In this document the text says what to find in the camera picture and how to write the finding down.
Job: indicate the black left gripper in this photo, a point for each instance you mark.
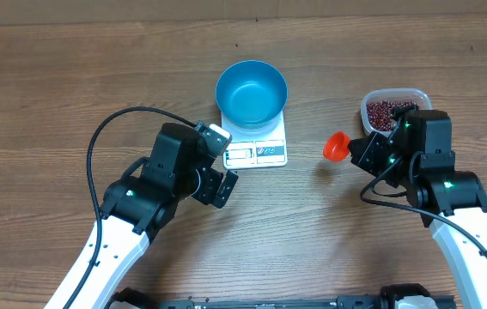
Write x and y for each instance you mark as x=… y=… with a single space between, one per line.
x=208 y=195

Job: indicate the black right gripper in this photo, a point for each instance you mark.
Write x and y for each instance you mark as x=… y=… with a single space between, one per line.
x=366 y=150

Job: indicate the orange scoop with blue handle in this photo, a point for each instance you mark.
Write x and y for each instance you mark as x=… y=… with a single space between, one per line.
x=336 y=148

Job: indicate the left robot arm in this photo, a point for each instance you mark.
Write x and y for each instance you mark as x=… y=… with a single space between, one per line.
x=142 y=202

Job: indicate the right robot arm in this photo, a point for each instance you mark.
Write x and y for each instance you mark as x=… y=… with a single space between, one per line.
x=418 y=155

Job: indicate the white digital kitchen scale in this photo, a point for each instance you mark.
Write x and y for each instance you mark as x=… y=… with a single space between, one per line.
x=260 y=147

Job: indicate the blue metal bowl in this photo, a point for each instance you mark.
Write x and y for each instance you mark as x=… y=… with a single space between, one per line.
x=251 y=93

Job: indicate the red beans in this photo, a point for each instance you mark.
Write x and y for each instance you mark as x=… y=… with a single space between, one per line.
x=380 y=113

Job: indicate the clear plastic container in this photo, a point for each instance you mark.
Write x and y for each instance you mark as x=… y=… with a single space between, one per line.
x=393 y=94

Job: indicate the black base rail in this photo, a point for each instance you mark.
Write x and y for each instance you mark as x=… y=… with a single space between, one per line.
x=409 y=295

